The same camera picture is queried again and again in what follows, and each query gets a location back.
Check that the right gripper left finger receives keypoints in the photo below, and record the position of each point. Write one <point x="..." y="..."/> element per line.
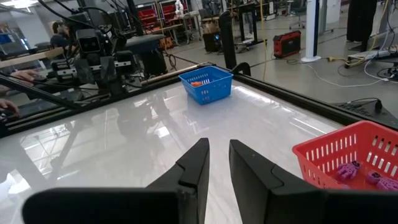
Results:
<point x="140" y="205"/>

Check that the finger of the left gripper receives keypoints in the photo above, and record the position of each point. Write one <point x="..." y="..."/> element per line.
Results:
<point x="108" y="69"/>
<point x="82" y="71"/>

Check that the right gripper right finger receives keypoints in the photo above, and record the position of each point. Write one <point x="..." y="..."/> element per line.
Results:
<point x="295" y="205"/>

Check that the purple Halloween toy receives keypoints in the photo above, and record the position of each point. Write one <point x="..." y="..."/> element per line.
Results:
<point x="347" y="170"/>
<point x="388" y="184"/>
<point x="373" y="176"/>

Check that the orange Halloween toy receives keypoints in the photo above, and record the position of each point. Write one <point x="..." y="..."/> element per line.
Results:
<point x="196" y="83"/>

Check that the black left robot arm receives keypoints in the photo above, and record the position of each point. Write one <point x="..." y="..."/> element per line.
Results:
<point x="113" y="40"/>

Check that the person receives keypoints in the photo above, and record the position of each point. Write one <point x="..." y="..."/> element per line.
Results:
<point x="60" y="37"/>

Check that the person's hand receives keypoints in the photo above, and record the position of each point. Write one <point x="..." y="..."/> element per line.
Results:
<point x="7" y="105"/>
<point x="25" y="75"/>

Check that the black round stool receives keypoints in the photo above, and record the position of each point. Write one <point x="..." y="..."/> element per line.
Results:
<point x="146" y="46"/>

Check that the red plastic basket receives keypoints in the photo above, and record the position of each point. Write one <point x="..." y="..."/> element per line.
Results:
<point x="326" y="149"/>

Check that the red storage bins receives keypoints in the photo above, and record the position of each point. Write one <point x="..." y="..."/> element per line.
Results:
<point x="148" y="15"/>

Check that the black speaker box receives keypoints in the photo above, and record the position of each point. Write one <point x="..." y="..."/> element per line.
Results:
<point x="212" y="42"/>

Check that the blue plastic basket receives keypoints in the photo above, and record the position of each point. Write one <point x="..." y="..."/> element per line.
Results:
<point x="214" y="90"/>

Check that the red black equipment case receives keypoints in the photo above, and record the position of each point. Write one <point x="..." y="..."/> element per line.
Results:
<point x="286" y="43"/>

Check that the white power strip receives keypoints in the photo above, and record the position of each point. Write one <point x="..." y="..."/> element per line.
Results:
<point x="367" y="55"/>

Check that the white pillar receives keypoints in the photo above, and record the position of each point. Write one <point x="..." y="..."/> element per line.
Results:
<point x="311" y="31"/>

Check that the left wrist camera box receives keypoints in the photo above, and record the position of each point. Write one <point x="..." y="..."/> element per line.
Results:
<point x="89" y="43"/>

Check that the black table frame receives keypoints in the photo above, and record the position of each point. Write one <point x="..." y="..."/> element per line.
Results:
<point x="295" y="98"/>

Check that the black upright post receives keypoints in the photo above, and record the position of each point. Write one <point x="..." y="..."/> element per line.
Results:
<point x="227" y="40"/>

